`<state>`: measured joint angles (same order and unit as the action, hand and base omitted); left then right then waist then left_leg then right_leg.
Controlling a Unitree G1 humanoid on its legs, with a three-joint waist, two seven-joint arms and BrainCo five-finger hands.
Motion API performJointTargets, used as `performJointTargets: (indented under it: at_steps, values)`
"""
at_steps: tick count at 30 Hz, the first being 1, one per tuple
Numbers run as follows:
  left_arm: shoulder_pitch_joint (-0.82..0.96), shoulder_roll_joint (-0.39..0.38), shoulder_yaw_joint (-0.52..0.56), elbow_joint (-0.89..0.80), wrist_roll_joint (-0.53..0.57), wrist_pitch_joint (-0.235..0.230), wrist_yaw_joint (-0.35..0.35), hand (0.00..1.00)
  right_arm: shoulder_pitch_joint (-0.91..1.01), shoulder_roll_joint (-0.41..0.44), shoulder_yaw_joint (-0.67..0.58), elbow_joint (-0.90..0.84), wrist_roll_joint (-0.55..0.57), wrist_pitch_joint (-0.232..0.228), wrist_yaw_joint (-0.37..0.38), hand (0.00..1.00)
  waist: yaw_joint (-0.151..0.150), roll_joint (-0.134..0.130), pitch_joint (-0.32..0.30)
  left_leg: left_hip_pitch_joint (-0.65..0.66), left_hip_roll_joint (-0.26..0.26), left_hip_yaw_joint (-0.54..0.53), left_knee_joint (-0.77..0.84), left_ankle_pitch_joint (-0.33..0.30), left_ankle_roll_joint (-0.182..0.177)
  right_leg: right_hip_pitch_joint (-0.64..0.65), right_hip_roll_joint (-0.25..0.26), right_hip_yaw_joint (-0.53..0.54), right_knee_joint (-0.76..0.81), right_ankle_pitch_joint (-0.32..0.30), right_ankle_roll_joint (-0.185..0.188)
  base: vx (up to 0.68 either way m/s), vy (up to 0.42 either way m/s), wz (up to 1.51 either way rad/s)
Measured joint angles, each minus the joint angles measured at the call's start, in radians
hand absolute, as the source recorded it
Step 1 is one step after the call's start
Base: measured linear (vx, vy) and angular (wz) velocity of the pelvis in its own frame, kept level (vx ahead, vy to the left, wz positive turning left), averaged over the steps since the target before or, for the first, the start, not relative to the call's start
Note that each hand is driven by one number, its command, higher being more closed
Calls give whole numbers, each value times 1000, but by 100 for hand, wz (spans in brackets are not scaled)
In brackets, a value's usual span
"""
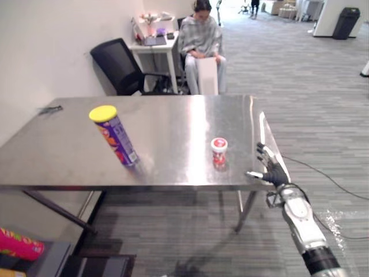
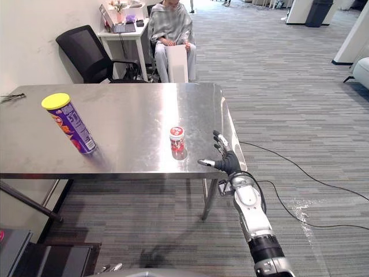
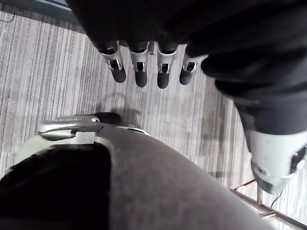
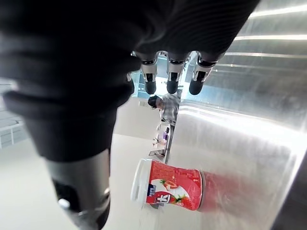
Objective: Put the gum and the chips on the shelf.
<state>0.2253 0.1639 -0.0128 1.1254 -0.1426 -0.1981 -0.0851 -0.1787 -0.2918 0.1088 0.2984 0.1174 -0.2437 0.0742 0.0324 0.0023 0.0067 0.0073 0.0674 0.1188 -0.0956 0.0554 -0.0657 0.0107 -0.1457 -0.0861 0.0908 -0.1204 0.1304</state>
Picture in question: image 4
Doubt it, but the red strawberry gum jar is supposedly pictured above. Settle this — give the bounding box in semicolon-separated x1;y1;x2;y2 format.
130;158;208;212

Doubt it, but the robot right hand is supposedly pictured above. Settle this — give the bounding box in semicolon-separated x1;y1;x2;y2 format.
0;0;261;230

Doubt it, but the person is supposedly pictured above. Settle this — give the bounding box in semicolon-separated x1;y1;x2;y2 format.
148;92;181;125

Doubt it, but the stainless steel shelf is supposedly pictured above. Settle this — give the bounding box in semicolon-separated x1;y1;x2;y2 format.
165;0;307;230

